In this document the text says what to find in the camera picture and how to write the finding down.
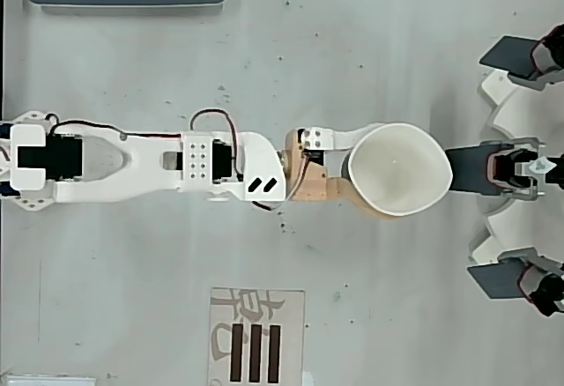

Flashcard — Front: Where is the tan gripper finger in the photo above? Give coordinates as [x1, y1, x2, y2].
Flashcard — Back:
[326, 175, 400, 222]

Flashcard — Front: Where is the white flat box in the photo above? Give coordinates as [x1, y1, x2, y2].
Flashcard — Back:
[0, 374, 97, 386]

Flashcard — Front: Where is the dark grey valve paddle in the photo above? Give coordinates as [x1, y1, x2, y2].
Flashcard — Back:
[479, 35, 544, 81]
[443, 146, 501, 196]
[465, 261, 530, 301]

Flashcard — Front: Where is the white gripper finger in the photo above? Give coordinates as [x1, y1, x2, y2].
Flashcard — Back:
[307, 124, 381, 152]

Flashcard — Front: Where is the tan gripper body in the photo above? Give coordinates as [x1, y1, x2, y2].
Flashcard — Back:
[276, 127, 330, 203]

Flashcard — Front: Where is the red black looped cable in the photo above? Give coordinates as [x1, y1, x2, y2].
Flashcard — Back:
[189, 108, 244, 182]

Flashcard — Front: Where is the red black long cable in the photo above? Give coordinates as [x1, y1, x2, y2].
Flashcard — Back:
[45, 114, 182, 139]

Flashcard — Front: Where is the sticker with brown bars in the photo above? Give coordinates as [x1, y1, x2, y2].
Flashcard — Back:
[208, 287, 307, 386]

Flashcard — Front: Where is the white paper cup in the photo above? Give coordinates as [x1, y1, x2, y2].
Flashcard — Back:
[340, 122, 455, 219]

